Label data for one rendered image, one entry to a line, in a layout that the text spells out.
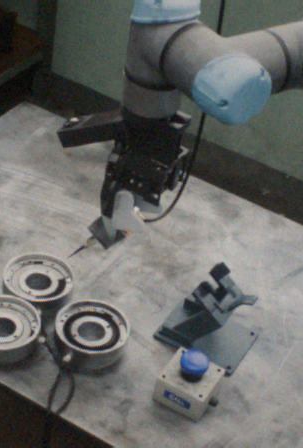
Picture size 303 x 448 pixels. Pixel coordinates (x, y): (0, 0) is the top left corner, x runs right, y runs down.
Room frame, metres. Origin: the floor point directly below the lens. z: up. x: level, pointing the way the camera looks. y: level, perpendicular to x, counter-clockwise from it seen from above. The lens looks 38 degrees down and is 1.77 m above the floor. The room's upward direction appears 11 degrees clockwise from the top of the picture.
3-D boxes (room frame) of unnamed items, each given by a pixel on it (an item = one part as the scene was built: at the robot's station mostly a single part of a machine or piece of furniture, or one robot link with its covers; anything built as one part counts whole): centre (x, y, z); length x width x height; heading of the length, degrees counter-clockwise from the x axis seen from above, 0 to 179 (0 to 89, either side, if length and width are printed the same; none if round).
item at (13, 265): (1.01, 0.15, 0.82); 0.10 x 0.10 x 0.04
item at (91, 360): (0.93, 0.05, 0.82); 0.10 x 0.10 x 0.04
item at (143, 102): (1.00, 0.03, 1.19); 0.08 x 0.08 x 0.05
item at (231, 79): (0.93, -0.05, 1.27); 0.11 x 0.11 x 0.08; 43
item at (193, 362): (0.87, -0.09, 0.85); 0.04 x 0.04 x 0.05
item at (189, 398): (0.87, -0.10, 0.82); 0.08 x 0.07 x 0.05; 68
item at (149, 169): (0.99, 0.02, 1.11); 0.09 x 0.08 x 0.12; 68
